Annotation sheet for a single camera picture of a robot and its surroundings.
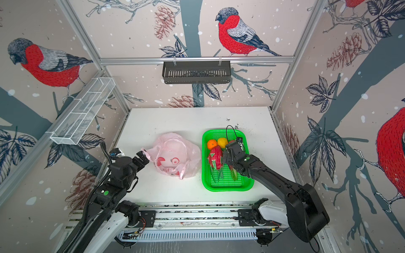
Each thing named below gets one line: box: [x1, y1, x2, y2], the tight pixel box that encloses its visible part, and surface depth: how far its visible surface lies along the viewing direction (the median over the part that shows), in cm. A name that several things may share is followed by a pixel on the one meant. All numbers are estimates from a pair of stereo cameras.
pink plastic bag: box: [141, 131, 202, 180], surface depth 89 cm
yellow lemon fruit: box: [217, 137, 228, 149], surface depth 97 cm
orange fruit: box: [207, 139, 218, 150], surface depth 97 cm
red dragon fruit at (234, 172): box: [228, 164, 238, 181], surface depth 87 cm
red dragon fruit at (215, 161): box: [207, 145, 224, 183], surface depth 87 cm
